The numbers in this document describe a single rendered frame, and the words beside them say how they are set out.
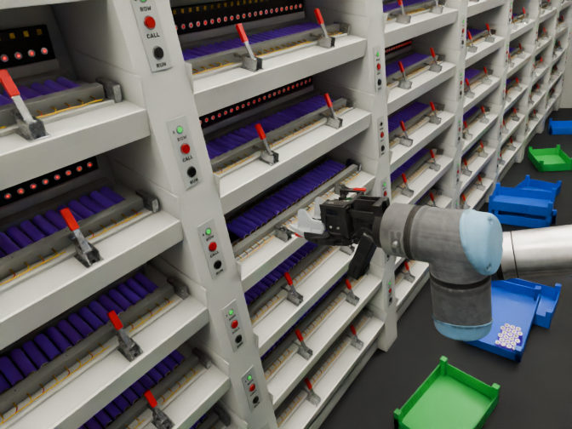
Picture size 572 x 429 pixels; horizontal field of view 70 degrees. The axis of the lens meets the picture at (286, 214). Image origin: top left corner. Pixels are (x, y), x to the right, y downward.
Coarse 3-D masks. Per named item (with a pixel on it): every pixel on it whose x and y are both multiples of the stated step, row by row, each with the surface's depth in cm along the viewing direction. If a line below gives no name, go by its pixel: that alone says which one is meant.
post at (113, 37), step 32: (96, 0) 59; (128, 0) 58; (160, 0) 62; (64, 32) 69; (96, 32) 63; (128, 32) 59; (128, 64) 61; (160, 96) 65; (192, 96) 70; (160, 128) 66; (192, 128) 71; (128, 160) 75; (160, 160) 68; (192, 192) 73; (192, 224) 75; (224, 224) 81; (160, 256) 85; (192, 256) 76; (224, 256) 82; (224, 288) 84; (224, 320) 86; (224, 352) 88; (256, 352) 96; (256, 416) 101
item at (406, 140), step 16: (432, 96) 174; (400, 112) 164; (416, 112) 166; (432, 112) 171; (448, 112) 172; (400, 128) 151; (416, 128) 156; (432, 128) 159; (400, 144) 145; (416, 144) 146; (400, 160) 139
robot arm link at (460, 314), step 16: (432, 288) 65; (448, 288) 62; (464, 288) 60; (480, 288) 60; (432, 304) 67; (448, 304) 63; (464, 304) 62; (480, 304) 62; (448, 320) 64; (464, 320) 63; (480, 320) 63; (448, 336) 66; (464, 336) 64; (480, 336) 64
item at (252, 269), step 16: (336, 160) 133; (352, 160) 128; (368, 160) 126; (368, 176) 126; (352, 192) 118; (288, 224) 105; (272, 240) 99; (304, 240) 105; (256, 256) 94; (272, 256) 95; (288, 256) 101; (240, 272) 86; (256, 272) 92
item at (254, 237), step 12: (348, 168) 125; (336, 180) 119; (312, 192) 113; (324, 192) 116; (300, 204) 108; (288, 216) 104; (264, 228) 99; (252, 240) 95; (264, 240) 97; (240, 252) 93; (252, 252) 94
